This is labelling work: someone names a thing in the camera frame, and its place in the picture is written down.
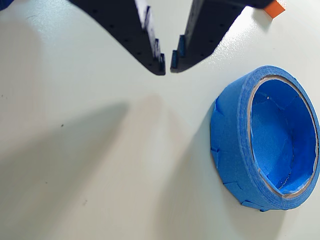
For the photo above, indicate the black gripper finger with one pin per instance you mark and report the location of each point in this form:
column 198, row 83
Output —
column 205, row 35
column 130, row 37

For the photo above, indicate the orange cube block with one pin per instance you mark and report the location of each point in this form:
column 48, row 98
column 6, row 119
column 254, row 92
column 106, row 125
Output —
column 275, row 10

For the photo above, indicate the blue tape roll bin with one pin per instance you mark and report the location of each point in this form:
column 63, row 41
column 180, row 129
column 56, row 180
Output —
column 230, row 125

